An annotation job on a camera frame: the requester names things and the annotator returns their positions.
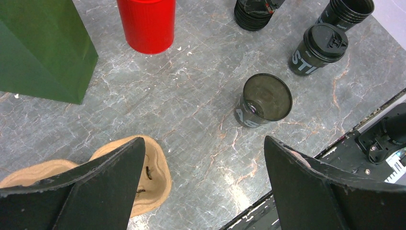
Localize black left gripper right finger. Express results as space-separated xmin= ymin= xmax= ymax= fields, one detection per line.
xmin=264 ymin=136 xmax=406 ymax=230

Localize red cup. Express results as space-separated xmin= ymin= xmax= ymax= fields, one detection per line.
xmin=117 ymin=0 xmax=176 ymax=54

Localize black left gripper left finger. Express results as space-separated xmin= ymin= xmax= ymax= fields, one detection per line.
xmin=0 ymin=138 xmax=146 ymax=230

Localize black coffee lid stack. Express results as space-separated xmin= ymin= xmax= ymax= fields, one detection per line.
xmin=234 ymin=0 xmax=284 ymax=32

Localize green paper bag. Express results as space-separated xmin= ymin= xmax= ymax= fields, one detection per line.
xmin=0 ymin=0 xmax=98 ymax=104

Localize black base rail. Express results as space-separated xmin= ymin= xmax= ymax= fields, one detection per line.
xmin=224 ymin=91 xmax=406 ymax=230

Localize black coffee cup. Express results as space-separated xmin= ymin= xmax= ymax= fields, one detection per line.
xmin=234 ymin=73 xmax=293 ymax=128
xmin=316 ymin=0 xmax=375 ymax=32
xmin=289 ymin=42 xmax=328 ymax=76

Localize brown cardboard cup carrier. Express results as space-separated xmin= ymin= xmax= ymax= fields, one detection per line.
xmin=0 ymin=135 xmax=172 ymax=218

